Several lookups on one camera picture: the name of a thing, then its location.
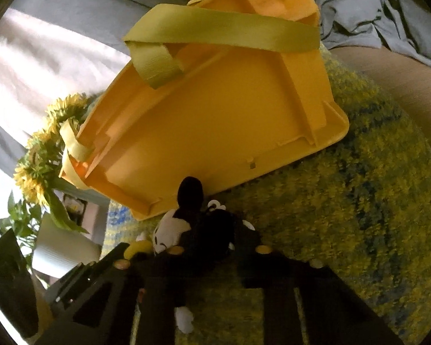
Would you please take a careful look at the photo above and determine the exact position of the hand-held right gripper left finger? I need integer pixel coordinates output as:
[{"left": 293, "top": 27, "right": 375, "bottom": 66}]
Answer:
[{"left": 34, "top": 244, "right": 189, "bottom": 345}]

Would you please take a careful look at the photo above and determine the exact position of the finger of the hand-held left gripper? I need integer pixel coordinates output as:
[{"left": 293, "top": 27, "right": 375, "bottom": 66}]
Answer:
[{"left": 43, "top": 259, "right": 106, "bottom": 311}]

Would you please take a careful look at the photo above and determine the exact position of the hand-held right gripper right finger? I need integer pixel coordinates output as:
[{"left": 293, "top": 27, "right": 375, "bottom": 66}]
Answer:
[{"left": 236, "top": 244, "right": 405, "bottom": 345}]

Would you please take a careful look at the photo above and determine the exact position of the mouse plush toy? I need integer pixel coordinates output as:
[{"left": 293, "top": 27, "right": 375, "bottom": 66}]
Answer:
[{"left": 124, "top": 176, "right": 256, "bottom": 335}]

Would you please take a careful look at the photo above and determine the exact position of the orange basket with yellow handles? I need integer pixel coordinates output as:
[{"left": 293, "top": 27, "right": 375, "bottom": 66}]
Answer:
[{"left": 59, "top": 0, "right": 350, "bottom": 221}]

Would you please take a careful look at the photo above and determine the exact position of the white ribbed vase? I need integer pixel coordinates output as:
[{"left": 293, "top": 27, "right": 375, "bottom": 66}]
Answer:
[{"left": 32, "top": 214, "right": 102, "bottom": 278}]

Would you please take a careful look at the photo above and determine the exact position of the yellow and blue round mat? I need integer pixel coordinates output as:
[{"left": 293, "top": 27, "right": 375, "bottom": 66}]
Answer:
[{"left": 101, "top": 43, "right": 431, "bottom": 345}]

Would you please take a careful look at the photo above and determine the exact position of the artificial sunflower bouquet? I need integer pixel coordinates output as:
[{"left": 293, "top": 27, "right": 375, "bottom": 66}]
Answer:
[{"left": 0, "top": 93, "right": 105, "bottom": 256}]

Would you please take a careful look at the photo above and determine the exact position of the white cloth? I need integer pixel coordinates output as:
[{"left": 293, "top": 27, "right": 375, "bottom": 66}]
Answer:
[{"left": 0, "top": 7, "right": 132, "bottom": 130}]

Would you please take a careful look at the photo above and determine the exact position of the grey rumpled cloth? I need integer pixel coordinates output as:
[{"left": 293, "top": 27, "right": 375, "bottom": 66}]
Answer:
[{"left": 7, "top": 0, "right": 431, "bottom": 76}]

